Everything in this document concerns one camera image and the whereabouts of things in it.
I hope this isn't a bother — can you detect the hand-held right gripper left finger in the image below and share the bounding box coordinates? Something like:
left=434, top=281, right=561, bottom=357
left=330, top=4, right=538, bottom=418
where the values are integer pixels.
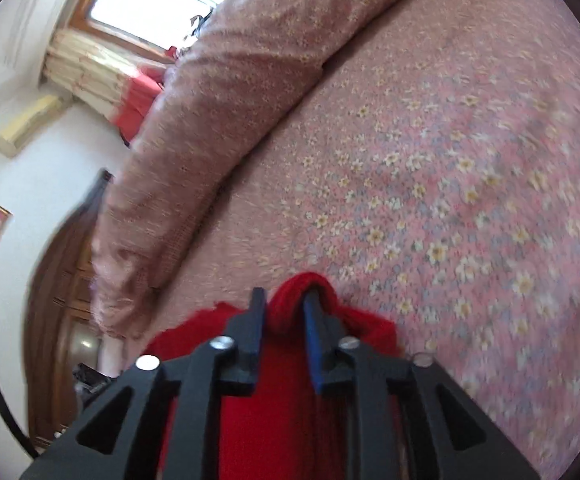
left=20, top=287, right=269, bottom=480

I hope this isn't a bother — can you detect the dark wooden headboard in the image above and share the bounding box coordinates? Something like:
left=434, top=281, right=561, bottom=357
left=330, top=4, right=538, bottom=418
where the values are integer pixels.
left=22, top=170, right=121, bottom=453

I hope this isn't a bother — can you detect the pink floral quilt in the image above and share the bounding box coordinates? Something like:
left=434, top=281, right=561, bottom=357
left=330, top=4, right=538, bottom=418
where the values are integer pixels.
left=90, top=0, right=461, bottom=338

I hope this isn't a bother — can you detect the pile of clothes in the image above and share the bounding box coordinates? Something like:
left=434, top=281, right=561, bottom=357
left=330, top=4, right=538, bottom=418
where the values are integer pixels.
left=165, top=10, right=217, bottom=58

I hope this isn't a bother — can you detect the cream and red curtain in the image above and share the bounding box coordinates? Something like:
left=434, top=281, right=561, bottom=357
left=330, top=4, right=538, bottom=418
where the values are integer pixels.
left=45, top=30, right=166, bottom=143

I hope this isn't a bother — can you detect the red knit cardigan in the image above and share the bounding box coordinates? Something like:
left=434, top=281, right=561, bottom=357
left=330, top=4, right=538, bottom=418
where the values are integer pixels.
left=145, top=272, right=401, bottom=480

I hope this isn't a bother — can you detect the cream air conditioner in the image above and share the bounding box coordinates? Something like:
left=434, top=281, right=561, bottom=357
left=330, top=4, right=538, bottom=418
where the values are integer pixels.
left=0, top=95, right=66, bottom=158

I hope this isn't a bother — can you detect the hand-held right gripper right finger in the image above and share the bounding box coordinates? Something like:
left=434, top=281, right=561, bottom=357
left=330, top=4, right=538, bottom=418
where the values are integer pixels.
left=302, top=292, right=541, bottom=480

